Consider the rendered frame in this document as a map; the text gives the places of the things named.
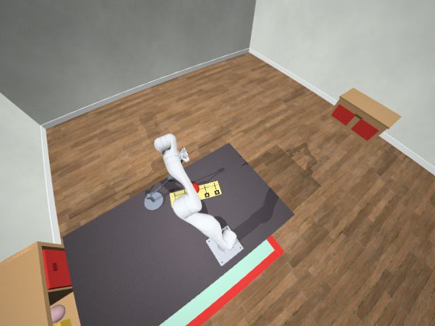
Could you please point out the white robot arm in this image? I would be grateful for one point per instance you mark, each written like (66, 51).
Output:
(187, 206)

